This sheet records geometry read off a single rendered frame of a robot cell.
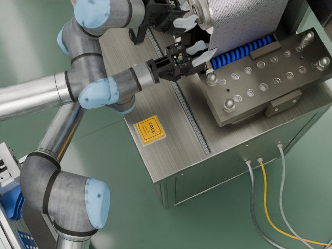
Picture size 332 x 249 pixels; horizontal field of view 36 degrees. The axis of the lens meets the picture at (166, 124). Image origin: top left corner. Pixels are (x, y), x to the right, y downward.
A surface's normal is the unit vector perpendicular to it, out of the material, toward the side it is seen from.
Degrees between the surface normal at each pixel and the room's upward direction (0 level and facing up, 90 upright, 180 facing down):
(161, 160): 0
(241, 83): 0
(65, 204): 25
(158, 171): 0
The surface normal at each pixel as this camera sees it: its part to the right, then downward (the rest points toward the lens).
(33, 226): -0.01, -0.29
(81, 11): -0.70, 0.12
